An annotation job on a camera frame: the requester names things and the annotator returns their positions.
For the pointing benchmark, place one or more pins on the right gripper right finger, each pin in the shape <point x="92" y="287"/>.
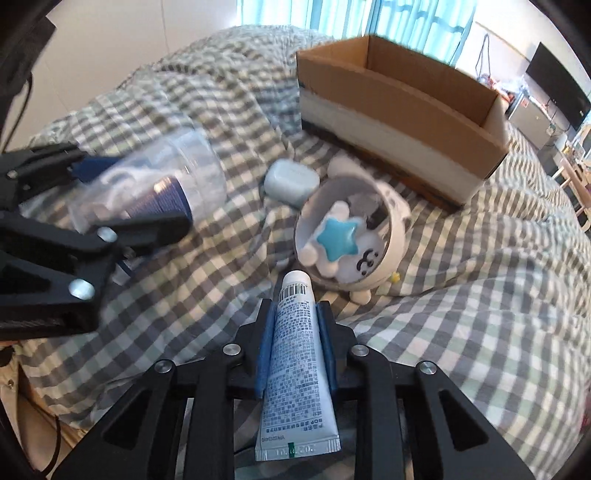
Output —
<point x="412" y="422"/>

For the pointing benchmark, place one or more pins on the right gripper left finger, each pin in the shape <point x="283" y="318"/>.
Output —
<point x="178" y="408"/>

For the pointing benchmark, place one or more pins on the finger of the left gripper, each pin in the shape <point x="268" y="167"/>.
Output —
<point x="29" y="172"/>
<point x="53" y="280"/>

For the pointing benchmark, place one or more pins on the clear cotton swab jar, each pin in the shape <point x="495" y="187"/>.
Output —
<point x="178" y="172"/>

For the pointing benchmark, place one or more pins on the white printed cream tube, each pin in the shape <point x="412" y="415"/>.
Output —
<point x="298" y="419"/>

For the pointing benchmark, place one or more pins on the white bunny figurine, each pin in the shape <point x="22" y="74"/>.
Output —
<point x="351" y="235"/>

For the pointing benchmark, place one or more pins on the pale blue earbuds case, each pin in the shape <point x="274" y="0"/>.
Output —
<point x="290" y="182"/>

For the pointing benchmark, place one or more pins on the grey checkered duvet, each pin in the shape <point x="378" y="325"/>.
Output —
<point x="498" y="294"/>

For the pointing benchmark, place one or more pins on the open cardboard box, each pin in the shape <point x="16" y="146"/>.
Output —
<point x="426" y="124"/>

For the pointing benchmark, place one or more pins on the silver mini fridge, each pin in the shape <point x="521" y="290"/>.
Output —
<point x="529" y="116"/>

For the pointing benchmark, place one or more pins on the teal curtain middle panel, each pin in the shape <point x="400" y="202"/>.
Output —
<point x="436" y="28"/>

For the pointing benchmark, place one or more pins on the black wall television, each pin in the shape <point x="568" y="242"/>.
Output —
<point x="554" y="79"/>

